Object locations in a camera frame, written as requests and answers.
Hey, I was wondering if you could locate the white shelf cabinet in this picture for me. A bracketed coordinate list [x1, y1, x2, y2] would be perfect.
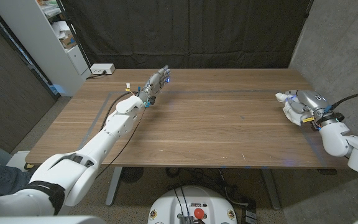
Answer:
[0, 0, 92, 97]

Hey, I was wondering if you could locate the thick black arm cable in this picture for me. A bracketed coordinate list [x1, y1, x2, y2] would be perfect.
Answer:
[99, 90, 135, 131]
[324, 89, 358, 113]

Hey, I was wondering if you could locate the brown cardboard box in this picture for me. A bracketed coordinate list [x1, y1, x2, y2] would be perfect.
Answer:
[61, 30, 77, 49]

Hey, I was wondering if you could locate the white cloth napkin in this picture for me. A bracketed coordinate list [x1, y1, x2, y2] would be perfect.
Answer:
[274, 91, 312, 127]

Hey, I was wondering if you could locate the white power strip box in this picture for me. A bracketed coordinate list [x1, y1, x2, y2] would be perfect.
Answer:
[89, 63, 116, 75]

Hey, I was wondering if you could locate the white floor platform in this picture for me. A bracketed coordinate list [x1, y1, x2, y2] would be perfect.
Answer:
[6, 151, 32, 172]

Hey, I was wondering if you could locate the grey table leg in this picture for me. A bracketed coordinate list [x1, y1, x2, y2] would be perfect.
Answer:
[105, 166, 124, 207]
[261, 169, 282, 211]

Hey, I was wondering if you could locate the black floor cable bundle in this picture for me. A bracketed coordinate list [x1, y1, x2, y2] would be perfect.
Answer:
[166, 167, 257, 209]

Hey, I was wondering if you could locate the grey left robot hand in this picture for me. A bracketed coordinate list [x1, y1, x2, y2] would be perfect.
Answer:
[137, 64, 172, 108]

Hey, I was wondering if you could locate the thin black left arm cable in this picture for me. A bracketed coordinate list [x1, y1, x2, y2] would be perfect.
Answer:
[96, 107, 146, 179]

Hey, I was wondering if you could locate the black round slotted disc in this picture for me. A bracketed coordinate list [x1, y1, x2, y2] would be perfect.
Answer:
[120, 167, 145, 184]

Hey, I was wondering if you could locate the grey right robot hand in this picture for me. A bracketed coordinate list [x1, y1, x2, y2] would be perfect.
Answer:
[283, 89, 332, 122]

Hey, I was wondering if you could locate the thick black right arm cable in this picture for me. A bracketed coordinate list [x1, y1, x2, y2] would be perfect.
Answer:
[324, 89, 358, 113]

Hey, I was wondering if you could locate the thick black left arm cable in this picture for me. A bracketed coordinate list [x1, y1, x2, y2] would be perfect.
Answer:
[99, 90, 135, 131]

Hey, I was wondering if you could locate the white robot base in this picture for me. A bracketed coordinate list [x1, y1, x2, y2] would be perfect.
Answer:
[147, 185, 238, 224]

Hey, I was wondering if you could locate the black curtain backdrop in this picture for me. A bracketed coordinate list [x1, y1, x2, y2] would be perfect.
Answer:
[60, 0, 315, 70]

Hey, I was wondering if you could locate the white papers stack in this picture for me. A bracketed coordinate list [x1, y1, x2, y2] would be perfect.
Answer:
[51, 21, 71, 40]

